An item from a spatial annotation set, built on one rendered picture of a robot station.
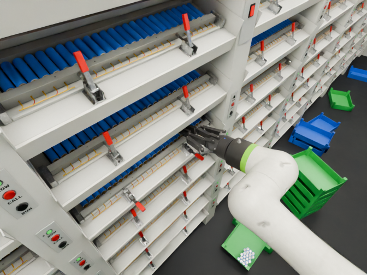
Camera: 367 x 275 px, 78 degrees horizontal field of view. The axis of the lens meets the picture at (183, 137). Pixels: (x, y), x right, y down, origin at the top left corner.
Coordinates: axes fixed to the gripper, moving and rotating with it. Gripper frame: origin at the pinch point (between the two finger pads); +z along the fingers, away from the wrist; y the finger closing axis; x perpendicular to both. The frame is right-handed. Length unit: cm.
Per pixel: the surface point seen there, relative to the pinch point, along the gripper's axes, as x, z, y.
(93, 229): -7.9, -2.6, -43.1
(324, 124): -103, -5, 178
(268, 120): -45, 7, 80
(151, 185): -8.2, -3.1, -21.8
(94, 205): -3.4, 0.6, -39.1
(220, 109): 2.3, -4.8, 15.0
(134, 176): -3.4, 0.4, -24.9
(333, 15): 11, -7, 121
